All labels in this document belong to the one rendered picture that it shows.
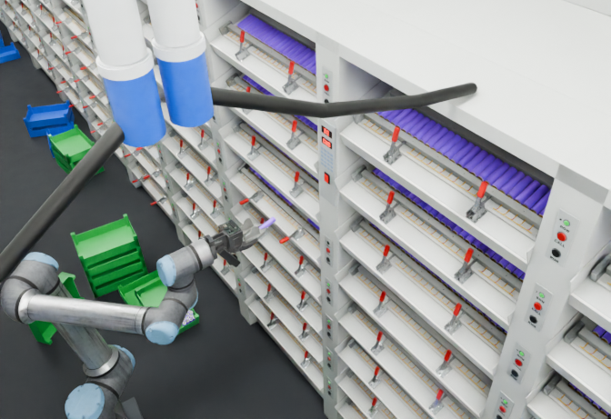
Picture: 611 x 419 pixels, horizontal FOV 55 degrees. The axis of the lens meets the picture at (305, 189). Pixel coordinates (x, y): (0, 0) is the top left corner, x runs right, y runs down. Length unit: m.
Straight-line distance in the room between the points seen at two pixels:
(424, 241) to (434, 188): 0.20
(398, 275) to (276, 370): 1.33
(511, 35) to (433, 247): 0.55
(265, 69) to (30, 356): 2.02
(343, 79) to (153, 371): 1.94
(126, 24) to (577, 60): 1.03
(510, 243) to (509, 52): 0.44
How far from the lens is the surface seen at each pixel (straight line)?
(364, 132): 1.56
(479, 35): 1.52
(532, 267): 1.28
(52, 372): 3.20
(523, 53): 1.46
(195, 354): 3.04
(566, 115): 1.25
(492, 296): 1.46
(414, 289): 1.70
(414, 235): 1.57
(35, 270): 2.26
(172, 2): 0.74
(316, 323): 2.37
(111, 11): 0.71
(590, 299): 1.26
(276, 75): 1.83
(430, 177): 1.43
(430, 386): 1.98
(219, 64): 2.15
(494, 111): 1.23
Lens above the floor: 2.44
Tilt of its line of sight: 40 degrees down
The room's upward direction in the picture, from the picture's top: 2 degrees counter-clockwise
